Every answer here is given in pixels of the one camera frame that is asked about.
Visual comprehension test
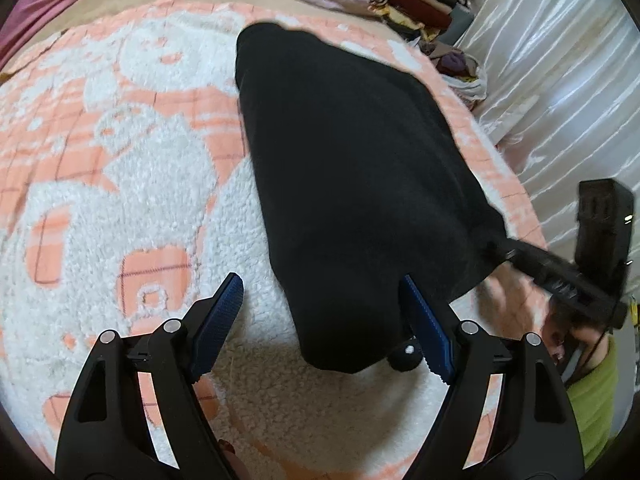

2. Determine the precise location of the black long sleeve sweater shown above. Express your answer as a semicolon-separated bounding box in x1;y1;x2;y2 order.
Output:
235;23;506;374

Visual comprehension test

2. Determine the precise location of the bag of clothes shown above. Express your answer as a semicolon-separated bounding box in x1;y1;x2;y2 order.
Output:
420;41;488;110

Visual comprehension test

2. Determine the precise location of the person's right hand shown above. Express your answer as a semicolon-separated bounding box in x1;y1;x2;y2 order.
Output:
541;298;610;382

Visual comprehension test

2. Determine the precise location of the person's left hand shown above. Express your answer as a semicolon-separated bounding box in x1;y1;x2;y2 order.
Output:
218;439;252;480

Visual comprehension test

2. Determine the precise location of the peach white plush blanket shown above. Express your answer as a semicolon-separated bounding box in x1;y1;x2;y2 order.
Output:
1;0;544;479

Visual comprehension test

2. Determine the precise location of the white satin curtain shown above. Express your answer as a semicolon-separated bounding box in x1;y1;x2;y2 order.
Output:
460;0;639;257

